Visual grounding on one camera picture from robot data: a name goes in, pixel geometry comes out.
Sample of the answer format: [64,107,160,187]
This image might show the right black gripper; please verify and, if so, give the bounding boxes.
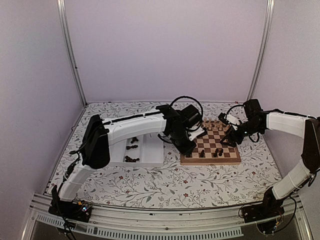
[220,120,263,148]

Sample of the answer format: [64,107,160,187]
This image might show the dark chess piece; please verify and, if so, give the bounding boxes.
[217,148,224,157]
[199,149,205,158]

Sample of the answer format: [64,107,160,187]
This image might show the dark chess rook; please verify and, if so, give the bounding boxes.
[213,148,219,158]

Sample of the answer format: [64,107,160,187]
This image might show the wooden chess board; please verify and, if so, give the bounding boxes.
[180,118,241,166]

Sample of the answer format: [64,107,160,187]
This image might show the white plastic tray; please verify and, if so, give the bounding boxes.
[108,133,164,168]

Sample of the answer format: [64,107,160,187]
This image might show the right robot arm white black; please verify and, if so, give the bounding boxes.
[218,99,320,218]

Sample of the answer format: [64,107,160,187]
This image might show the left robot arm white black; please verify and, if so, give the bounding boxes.
[51,104,205,217]

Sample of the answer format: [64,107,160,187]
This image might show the dark chess pieces in tray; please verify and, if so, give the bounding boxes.
[124,136,141,163]

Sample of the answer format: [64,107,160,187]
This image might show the floral table cloth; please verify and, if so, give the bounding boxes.
[44,102,282,209]

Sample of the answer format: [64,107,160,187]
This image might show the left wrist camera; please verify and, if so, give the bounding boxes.
[188,127,207,141]

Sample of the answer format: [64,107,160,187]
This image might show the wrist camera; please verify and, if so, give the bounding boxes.
[188,127,207,141]
[218,112,241,126]

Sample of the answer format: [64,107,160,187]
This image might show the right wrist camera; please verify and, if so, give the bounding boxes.
[218,112,241,126]

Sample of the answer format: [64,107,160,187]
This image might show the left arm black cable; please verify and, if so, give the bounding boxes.
[169,95,204,126]

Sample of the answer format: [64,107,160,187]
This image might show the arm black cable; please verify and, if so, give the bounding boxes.
[226,103,248,123]
[169,95,204,126]

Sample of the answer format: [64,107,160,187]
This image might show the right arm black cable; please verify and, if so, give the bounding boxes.
[226,103,248,123]

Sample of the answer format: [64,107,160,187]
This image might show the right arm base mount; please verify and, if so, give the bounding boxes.
[238,203,285,235]

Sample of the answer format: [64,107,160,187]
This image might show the aluminium front rail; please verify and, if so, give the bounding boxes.
[21,194,316,240]

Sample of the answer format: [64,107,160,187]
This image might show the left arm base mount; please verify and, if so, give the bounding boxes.
[48,198,92,223]

